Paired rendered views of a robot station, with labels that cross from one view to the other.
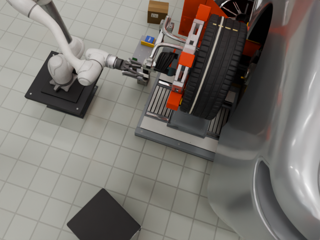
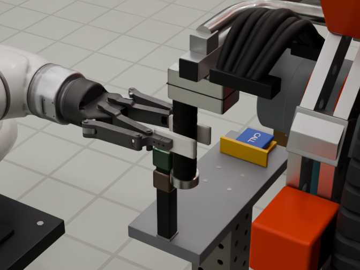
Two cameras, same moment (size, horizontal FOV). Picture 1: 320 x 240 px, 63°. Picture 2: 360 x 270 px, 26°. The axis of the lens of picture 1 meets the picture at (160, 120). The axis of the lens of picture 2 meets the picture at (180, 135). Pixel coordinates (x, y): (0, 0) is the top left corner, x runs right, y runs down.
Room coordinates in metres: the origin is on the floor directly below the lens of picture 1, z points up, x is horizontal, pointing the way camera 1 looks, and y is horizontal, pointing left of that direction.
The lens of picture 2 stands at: (0.05, -0.22, 1.44)
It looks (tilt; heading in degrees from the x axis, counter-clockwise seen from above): 32 degrees down; 23
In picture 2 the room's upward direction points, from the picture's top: straight up
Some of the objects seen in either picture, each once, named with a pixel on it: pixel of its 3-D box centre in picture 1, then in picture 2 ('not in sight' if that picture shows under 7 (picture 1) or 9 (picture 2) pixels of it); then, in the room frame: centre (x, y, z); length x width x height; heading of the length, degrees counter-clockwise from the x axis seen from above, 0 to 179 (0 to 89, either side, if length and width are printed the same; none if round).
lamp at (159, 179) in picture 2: not in sight; (166, 177); (1.14, 0.27, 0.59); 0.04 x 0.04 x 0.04; 81
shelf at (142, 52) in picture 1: (143, 57); (217, 190); (1.33, 0.24, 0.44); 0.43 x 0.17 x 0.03; 171
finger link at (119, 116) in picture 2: (131, 71); (124, 125); (0.93, 0.25, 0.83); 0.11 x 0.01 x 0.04; 70
